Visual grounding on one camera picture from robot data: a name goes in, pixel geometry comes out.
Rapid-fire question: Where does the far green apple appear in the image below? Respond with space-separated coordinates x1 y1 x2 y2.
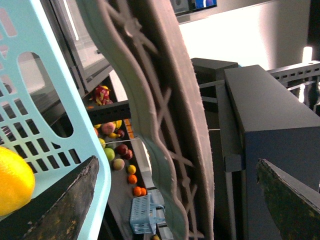
104 147 116 162

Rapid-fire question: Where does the dragon fruit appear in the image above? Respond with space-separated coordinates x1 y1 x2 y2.
91 85 113 106

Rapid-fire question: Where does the far dark red apple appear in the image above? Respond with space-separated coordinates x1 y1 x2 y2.
115 144 129 156

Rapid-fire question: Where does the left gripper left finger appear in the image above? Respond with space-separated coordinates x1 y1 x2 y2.
0 156 99 240

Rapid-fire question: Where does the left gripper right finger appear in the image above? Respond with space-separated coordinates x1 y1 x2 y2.
256 158 320 240

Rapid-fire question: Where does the far orange by basket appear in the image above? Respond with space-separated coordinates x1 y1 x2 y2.
133 186 142 197

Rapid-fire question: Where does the far peach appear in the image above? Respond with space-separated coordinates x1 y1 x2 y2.
112 158 125 171

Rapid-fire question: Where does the yellow star fruit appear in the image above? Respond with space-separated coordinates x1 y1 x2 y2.
107 120 124 139

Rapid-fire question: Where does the glass top freezer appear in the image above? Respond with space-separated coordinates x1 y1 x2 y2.
29 0 113 134

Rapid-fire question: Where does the blue plastic basket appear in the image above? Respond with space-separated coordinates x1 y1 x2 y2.
129 193 166 235

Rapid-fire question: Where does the far black display tray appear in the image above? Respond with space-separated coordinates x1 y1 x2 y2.
98 71 153 240

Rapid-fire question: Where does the far orange mandarin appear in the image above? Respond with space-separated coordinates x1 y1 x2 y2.
127 174 138 185

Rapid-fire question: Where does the teal plastic shopping basket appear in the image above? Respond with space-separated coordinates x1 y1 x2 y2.
0 0 111 240

